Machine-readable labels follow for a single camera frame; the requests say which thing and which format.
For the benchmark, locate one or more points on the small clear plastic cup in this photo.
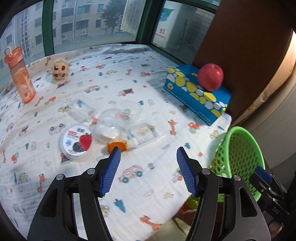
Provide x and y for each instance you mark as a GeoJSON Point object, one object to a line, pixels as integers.
{"type": "Point", "coordinates": [128, 111]}

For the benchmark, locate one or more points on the clear rectangular plastic box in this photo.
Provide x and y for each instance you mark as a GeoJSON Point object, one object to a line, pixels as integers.
{"type": "Point", "coordinates": [144, 132]}

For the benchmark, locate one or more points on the clear plastic dome cup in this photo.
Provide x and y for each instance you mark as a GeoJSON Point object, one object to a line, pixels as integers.
{"type": "Point", "coordinates": [108, 128]}

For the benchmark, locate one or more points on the cartoon print bed sheet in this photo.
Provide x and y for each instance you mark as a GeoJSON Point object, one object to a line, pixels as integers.
{"type": "Point", "coordinates": [85, 99]}

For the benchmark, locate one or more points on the green plastic mesh wastebasket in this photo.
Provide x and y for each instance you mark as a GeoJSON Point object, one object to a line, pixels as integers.
{"type": "Point", "coordinates": [238, 154]}

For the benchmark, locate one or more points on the blue yellow tissue box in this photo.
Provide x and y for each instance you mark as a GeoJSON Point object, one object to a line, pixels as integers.
{"type": "Point", "coordinates": [182, 83]}

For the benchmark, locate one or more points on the yogurt tub with lid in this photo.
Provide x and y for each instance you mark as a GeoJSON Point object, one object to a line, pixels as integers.
{"type": "Point", "coordinates": [76, 142]}

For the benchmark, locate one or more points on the cream quilted blanket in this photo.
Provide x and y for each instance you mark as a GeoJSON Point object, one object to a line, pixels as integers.
{"type": "Point", "coordinates": [174, 230]}

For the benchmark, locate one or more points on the cream plush toy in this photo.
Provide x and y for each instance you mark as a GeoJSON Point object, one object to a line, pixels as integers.
{"type": "Point", "coordinates": [60, 69]}

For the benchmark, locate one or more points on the orange water bottle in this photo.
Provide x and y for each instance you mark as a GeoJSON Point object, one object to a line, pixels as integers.
{"type": "Point", "coordinates": [19, 73]}

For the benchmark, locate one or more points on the clear plastic tray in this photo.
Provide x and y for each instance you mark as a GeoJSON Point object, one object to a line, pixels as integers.
{"type": "Point", "coordinates": [81, 111]}

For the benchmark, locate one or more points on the orange peel piece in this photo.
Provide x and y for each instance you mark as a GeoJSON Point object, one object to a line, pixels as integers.
{"type": "Point", "coordinates": [121, 144]}

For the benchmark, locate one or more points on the red apple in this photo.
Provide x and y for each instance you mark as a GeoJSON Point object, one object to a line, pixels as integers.
{"type": "Point", "coordinates": [210, 77]}

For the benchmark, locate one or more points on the person's right hand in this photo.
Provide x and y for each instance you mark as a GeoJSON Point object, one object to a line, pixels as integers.
{"type": "Point", "coordinates": [274, 229]}

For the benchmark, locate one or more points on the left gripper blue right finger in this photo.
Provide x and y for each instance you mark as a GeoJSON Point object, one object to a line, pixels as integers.
{"type": "Point", "coordinates": [190, 178]}

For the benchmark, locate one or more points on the floral pillow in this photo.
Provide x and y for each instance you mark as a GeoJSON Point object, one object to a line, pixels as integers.
{"type": "Point", "coordinates": [281, 76]}

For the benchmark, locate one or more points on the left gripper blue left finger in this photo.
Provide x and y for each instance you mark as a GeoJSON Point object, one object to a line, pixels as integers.
{"type": "Point", "coordinates": [108, 170]}

